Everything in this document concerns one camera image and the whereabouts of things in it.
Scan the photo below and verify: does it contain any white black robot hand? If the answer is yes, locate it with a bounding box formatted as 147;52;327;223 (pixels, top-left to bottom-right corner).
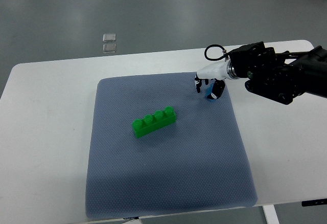
194;61;230;100

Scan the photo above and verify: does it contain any blue toy block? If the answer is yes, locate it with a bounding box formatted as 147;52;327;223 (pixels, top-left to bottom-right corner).
205;83;217;101

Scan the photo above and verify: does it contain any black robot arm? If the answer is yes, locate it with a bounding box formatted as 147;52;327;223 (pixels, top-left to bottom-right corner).
195;42;326;105

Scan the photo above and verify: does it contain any green four-stud toy block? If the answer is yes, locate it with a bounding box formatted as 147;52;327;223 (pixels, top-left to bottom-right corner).
131;106;176;138

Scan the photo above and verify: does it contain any grey-blue textured mat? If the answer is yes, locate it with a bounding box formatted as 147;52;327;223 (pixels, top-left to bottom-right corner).
85;73;258;219

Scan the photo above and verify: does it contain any upper metal floor plate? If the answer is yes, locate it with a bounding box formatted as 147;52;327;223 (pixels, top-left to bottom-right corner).
102;33;116;42

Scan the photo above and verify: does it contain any metal floor plate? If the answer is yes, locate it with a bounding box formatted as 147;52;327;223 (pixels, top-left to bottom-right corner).
102;33;116;42
103;43;116;53

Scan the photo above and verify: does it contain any lower metal floor plate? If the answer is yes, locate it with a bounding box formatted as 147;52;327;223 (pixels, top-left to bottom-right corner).
103;43;116;53

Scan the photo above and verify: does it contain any white table leg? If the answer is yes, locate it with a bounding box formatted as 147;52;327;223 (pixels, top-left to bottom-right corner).
262;205;279;224

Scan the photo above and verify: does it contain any black table control panel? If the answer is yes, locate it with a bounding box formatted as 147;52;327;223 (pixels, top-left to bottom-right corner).
301;198;327;207

